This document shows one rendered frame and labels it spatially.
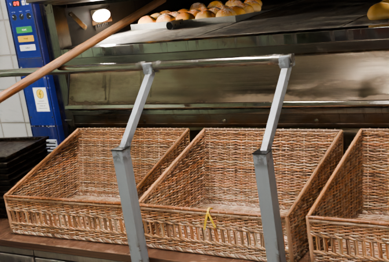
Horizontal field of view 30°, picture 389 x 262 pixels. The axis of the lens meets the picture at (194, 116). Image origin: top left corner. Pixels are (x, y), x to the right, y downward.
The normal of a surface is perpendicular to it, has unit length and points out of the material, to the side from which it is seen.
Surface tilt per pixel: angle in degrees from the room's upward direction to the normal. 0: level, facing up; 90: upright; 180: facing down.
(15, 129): 90
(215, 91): 70
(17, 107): 90
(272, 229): 90
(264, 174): 90
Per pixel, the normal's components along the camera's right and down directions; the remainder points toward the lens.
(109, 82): -0.53, -0.08
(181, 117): -0.51, 0.27
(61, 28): 0.85, 0.00
